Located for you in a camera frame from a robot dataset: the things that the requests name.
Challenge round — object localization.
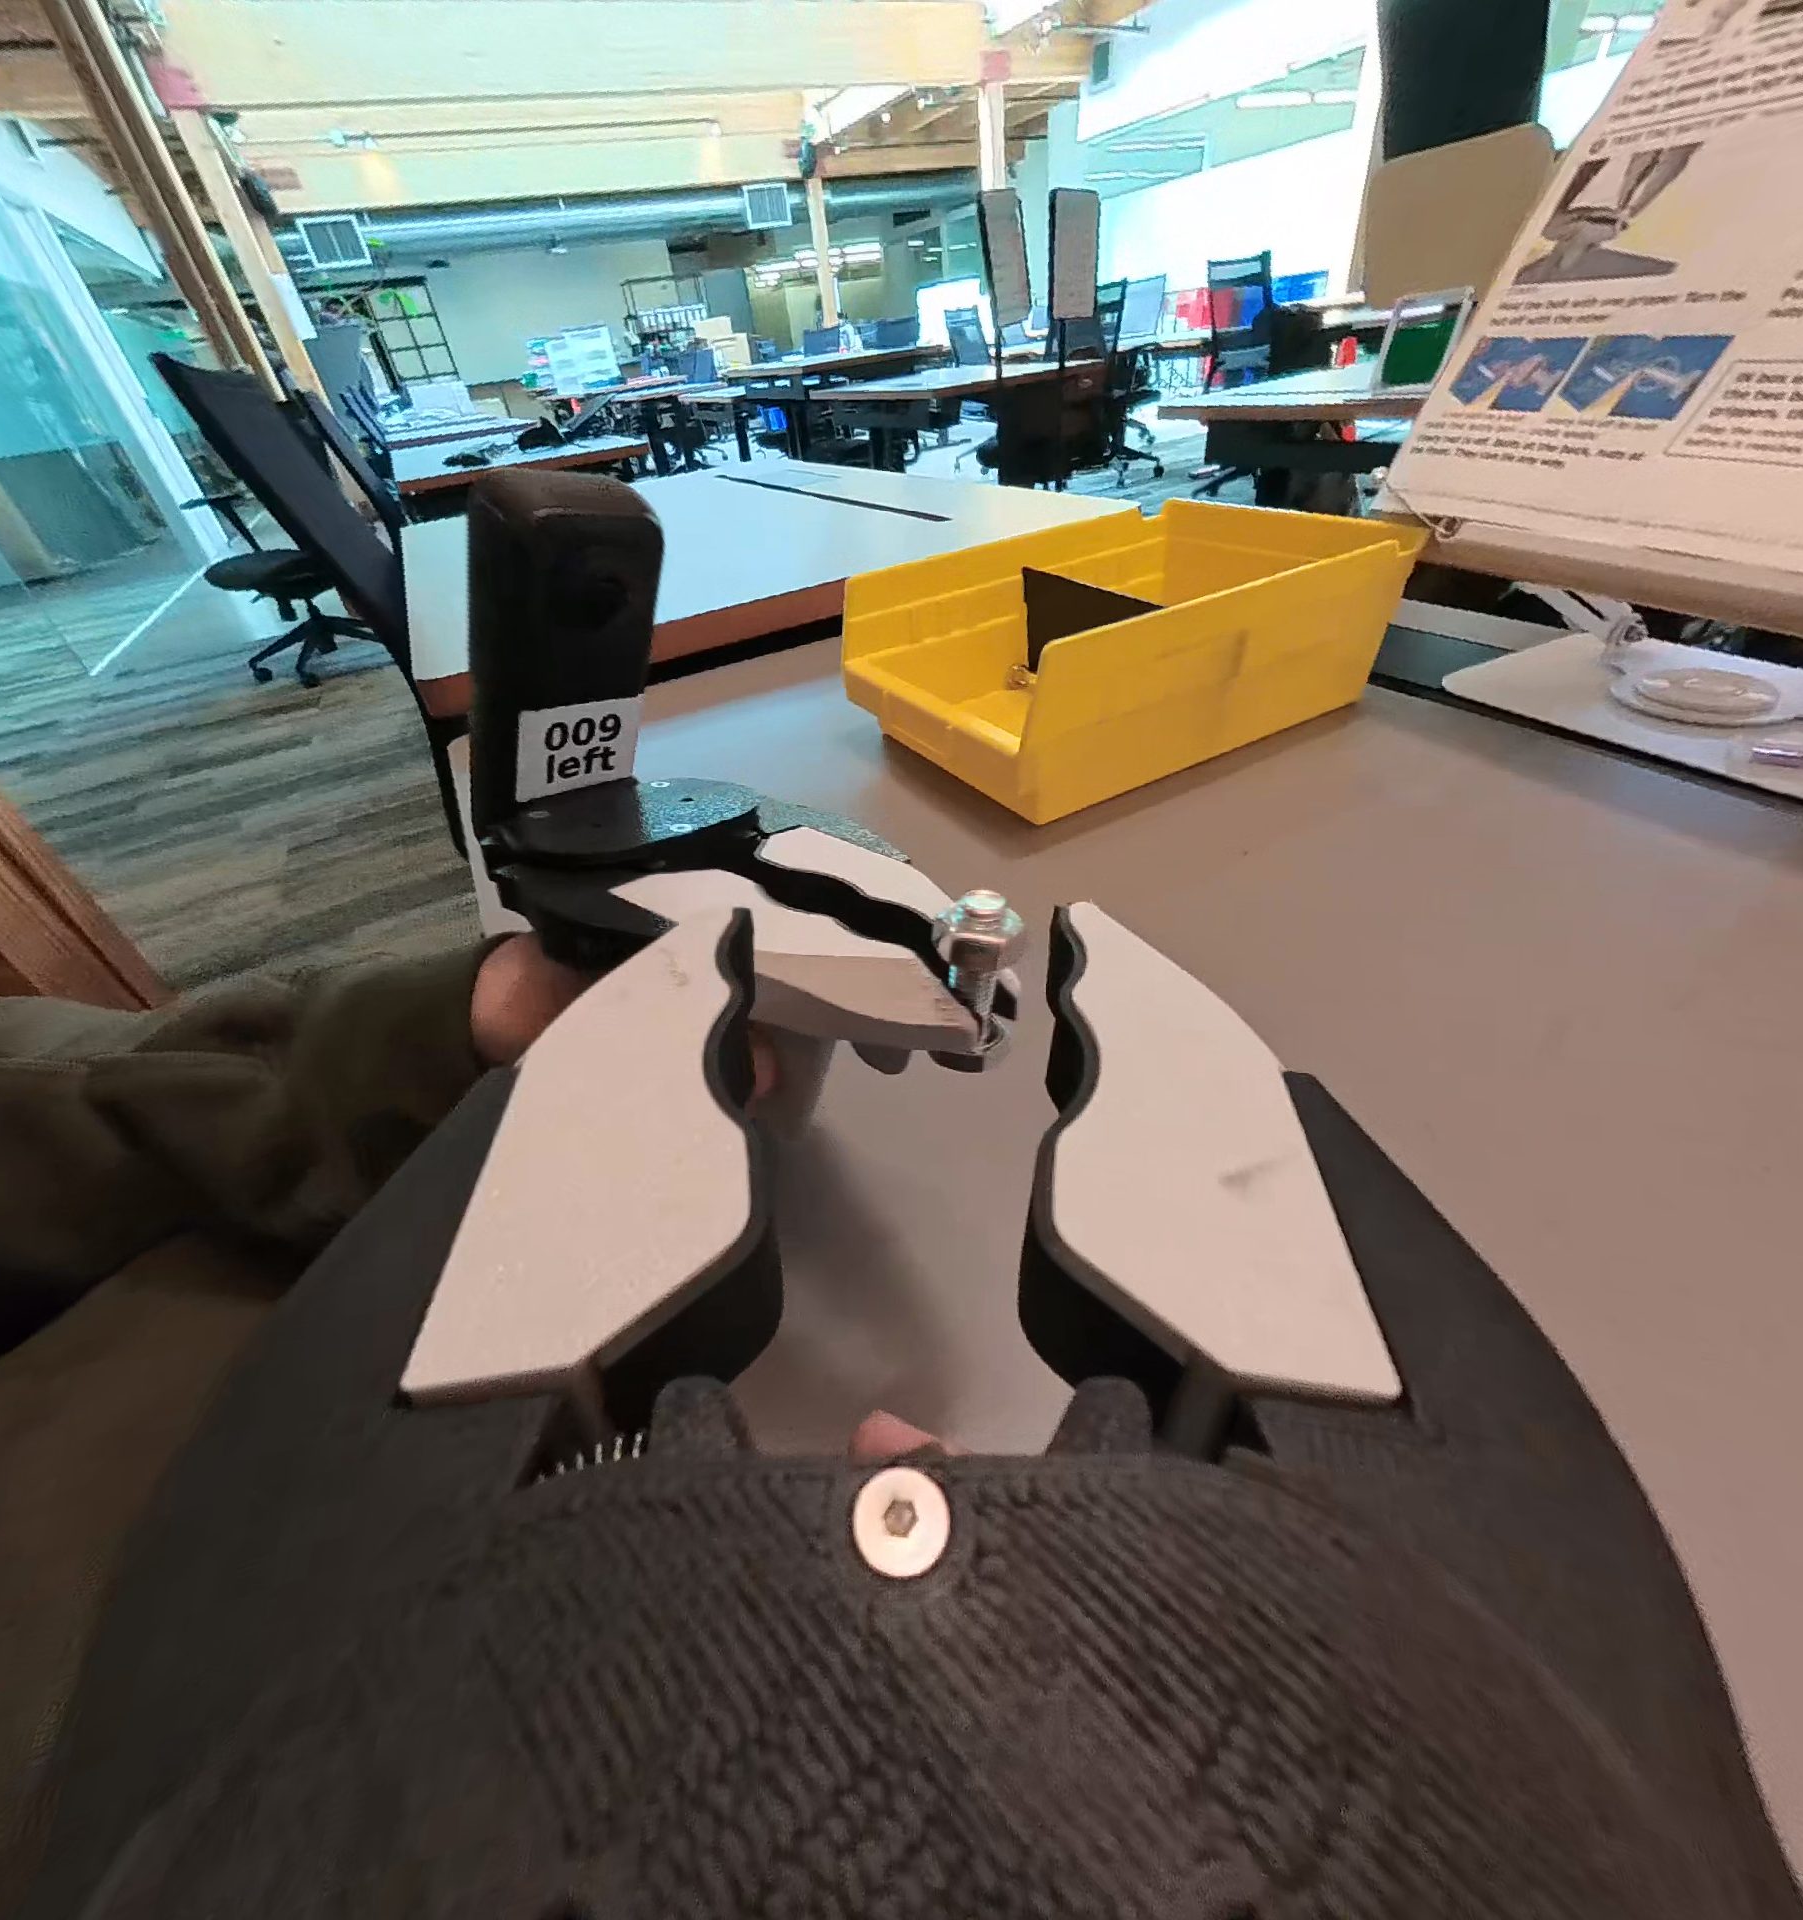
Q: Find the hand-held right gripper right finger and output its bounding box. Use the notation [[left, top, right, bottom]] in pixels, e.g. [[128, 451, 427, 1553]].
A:
[[1022, 901, 1405, 1463]]

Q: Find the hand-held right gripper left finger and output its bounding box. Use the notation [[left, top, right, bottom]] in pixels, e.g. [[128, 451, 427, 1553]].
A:
[[400, 907, 785, 1447]]

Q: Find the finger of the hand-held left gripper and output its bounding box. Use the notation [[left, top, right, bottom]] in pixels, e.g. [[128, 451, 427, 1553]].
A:
[[758, 828, 961, 962], [604, 869, 1011, 1143]]

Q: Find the silver metal bolt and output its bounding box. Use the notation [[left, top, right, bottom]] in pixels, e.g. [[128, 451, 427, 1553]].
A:
[[955, 889, 1020, 1070]]

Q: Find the yellow plastic bin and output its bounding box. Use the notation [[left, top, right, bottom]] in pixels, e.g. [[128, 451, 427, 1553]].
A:
[[841, 499, 1430, 825]]

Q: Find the person's left forearm olive sleeve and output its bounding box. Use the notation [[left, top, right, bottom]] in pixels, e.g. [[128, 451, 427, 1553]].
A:
[[0, 949, 500, 1390]]

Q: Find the grey desk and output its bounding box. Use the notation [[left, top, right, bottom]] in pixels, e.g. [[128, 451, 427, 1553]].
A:
[[445, 623, 1803, 1920]]

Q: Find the long background desk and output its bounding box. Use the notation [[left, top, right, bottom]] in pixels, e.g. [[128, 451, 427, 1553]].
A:
[[837, 354, 1144, 485]]

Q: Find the background wooden-top desk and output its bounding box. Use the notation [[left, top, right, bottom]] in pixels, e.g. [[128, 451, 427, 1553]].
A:
[[1159, 360, 1418, 503]]

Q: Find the person's left hand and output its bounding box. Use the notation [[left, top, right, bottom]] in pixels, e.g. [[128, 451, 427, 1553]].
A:
[[472, 933, 649, 1070]]

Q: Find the white table with wooden edge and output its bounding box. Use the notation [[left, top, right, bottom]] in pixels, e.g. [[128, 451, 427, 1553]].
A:
[[400, 457, 1144, 667]]

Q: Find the tall black mesh office chair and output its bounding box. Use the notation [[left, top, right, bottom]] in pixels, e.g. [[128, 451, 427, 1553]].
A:
[[151, 353, 472, 866]]

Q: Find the black office chair with armrests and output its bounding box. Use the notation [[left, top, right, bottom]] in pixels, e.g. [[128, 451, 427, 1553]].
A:
[[181, 485, 385, 691]]

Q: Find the black bin divider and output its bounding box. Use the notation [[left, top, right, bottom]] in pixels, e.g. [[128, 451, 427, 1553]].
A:
[[1022, 566, 1166, 676]]

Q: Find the black partition panel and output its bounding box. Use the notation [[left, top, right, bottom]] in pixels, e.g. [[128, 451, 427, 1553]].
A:
[[974, 187, 1035, 342], [1048, 187, 1104, 327]]

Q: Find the wooden panel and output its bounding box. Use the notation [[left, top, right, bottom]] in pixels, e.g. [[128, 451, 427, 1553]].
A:
[[0, 727, 166, 1012]]

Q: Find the white stand base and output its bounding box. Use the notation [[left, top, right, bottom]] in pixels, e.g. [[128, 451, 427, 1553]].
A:
[[1373, 472, 1803, 810]]

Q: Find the person's leg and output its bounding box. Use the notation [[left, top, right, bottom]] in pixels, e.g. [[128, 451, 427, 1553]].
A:
[[0, 1232, 341, 1920]]

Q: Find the laptop with green screen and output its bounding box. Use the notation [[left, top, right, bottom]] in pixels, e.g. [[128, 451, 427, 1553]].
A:
[[1378, 290, 1475, 399]]

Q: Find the printed instruction sheet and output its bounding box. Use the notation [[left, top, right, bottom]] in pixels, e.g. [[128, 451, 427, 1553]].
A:
[[1390, 0, 1803, 550]]

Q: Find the black pillar wrap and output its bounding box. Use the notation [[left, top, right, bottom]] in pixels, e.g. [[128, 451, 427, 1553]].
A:
[[1373, 0, 1549, 159]]

